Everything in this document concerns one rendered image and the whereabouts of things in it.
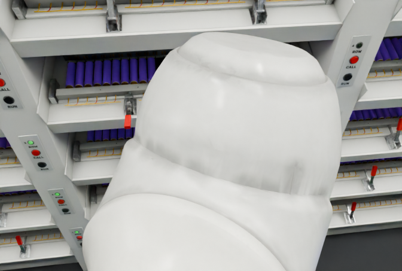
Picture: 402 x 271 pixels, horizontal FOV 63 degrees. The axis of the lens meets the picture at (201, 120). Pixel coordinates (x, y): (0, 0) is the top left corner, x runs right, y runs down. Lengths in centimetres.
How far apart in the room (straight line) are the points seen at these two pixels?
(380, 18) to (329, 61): 12
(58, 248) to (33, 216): 20
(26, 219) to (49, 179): 24
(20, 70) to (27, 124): 14
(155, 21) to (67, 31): 16
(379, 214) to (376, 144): 43
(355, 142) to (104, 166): 69
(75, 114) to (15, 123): 12
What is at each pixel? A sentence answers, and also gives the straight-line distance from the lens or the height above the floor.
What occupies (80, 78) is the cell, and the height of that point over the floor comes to 79.
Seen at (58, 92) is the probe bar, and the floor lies 78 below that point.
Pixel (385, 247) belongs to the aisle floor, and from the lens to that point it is 153.
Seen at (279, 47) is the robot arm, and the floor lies 114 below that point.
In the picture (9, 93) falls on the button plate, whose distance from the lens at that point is 74.
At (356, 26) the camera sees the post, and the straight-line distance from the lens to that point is 72.
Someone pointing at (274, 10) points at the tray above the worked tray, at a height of 95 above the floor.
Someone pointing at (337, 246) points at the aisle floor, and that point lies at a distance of 146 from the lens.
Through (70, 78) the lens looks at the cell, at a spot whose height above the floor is 79.
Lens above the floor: 122
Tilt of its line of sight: 43 degrees down
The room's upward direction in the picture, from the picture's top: straight up
